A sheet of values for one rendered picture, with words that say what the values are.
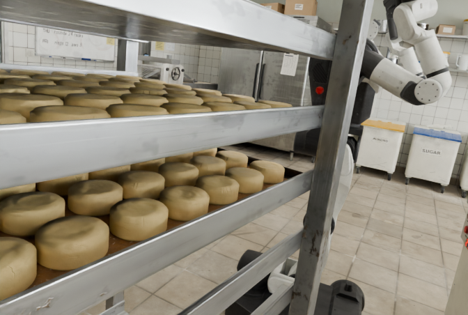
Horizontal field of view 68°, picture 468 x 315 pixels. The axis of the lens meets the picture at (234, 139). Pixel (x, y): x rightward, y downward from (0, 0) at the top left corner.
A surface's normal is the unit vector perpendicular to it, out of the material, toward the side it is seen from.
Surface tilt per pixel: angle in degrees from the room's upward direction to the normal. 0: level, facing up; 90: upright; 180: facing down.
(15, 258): 0
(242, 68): 90
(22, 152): 90
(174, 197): 0
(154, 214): 0
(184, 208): 90
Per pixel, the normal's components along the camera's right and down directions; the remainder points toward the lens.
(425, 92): -0.64, 0.22
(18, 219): 0.11, 0.22
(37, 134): 0.80, 0.22
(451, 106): -0.47, 0.13
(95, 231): 0.11, -0.97
